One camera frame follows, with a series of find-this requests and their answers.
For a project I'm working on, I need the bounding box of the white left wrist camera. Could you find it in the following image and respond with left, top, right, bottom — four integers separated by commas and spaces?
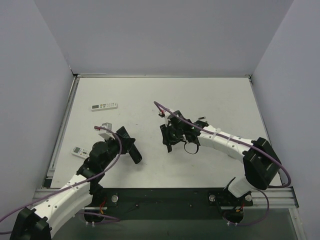
94, 122, 115, 141

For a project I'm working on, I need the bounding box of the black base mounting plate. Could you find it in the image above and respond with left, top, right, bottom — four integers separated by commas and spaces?
84, 187, 253, 223

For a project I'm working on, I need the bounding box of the long white remote control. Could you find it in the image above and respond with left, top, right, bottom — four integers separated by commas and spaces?
91, 102, 118, 112

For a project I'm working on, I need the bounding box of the aluminium frame rail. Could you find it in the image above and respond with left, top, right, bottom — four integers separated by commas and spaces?
32, 187, 299, 209

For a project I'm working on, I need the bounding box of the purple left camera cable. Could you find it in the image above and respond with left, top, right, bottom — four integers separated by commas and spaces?
0, 126, 123, 235

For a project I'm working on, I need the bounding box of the purple camera cable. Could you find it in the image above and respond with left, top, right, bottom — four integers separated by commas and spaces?
0, 126, 123, 235
153, 101, 292, 227

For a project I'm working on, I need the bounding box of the black tv remote control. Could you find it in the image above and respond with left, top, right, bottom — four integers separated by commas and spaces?
116, 126, 143, 165

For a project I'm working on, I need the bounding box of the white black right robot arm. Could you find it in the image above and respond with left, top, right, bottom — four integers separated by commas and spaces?
159, 110, 280, 198

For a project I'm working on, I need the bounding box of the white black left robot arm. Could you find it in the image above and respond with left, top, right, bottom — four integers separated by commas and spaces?
10, 133, 142, 240

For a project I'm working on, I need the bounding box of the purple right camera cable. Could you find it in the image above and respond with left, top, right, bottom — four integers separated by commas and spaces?
153, 101, 292, 227

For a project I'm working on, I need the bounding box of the small white remote left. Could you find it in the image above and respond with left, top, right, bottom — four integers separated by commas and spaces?
71, 146, 90, 159

